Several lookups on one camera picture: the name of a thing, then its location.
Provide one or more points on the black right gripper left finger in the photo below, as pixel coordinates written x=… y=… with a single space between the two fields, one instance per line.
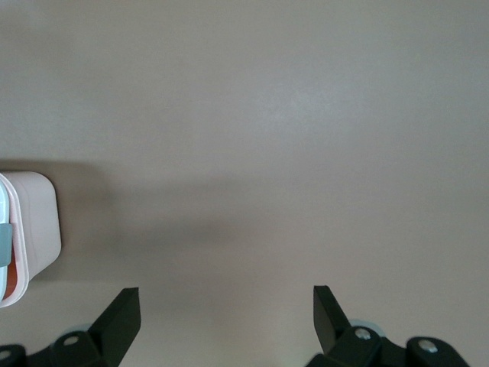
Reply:
x=118 y=321

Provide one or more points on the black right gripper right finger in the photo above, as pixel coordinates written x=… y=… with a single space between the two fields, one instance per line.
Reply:
x=328 y=325

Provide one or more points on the translucent white plastic bin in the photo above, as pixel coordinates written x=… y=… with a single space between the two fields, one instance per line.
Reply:
x=38 y=221

